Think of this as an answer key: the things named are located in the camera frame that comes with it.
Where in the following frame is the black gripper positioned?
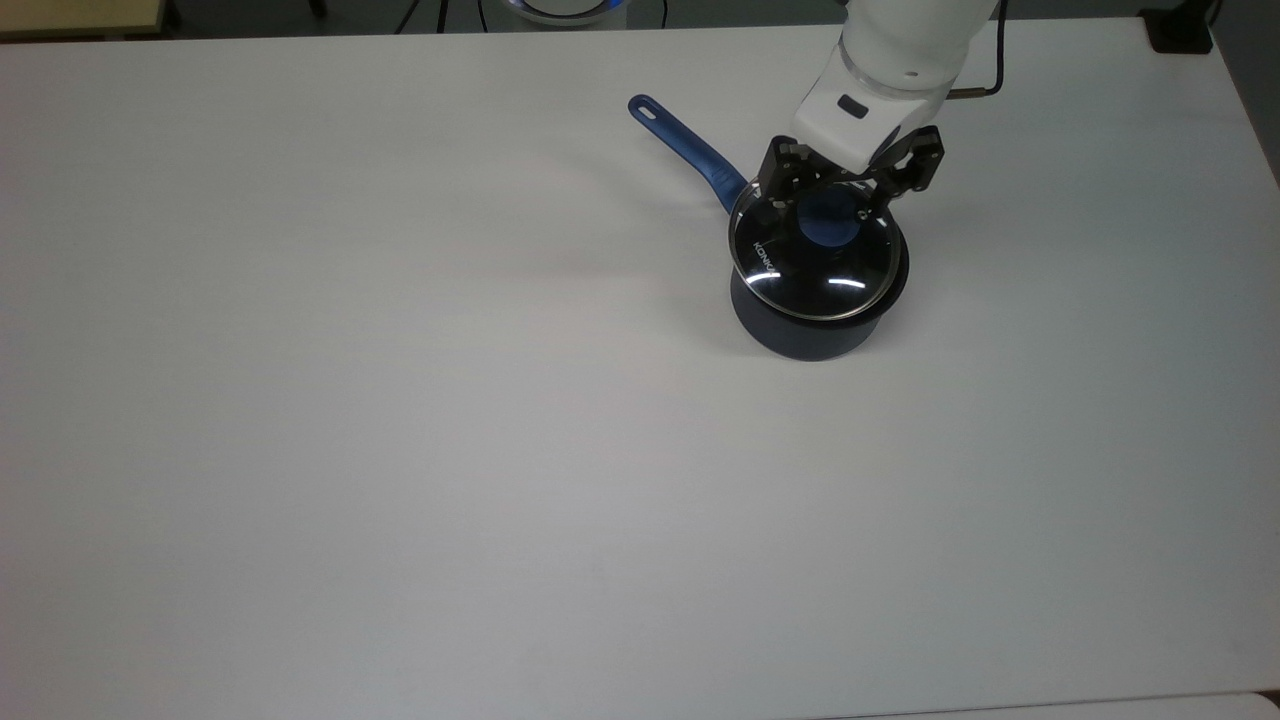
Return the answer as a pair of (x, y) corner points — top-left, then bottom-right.
(752, 124), (947, 219)

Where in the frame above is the glass lid with blue knob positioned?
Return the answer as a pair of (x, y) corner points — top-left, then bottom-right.
(727, 178), (901, 323)

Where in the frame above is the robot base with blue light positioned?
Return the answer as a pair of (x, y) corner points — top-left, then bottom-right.
(505, 0), (633, 28)

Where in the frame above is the dark blue saucepan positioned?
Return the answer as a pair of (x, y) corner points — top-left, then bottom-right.
(627, 94), (911, 363)

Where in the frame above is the black table clamp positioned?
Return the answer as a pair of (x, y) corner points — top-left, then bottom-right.
(1143, 8), (1216, 56)

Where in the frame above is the wooden table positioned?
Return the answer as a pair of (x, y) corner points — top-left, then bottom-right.
(0, 0), (166, 41)

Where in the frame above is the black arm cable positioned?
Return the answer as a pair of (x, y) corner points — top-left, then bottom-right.
(948, 0), (1009, 101)

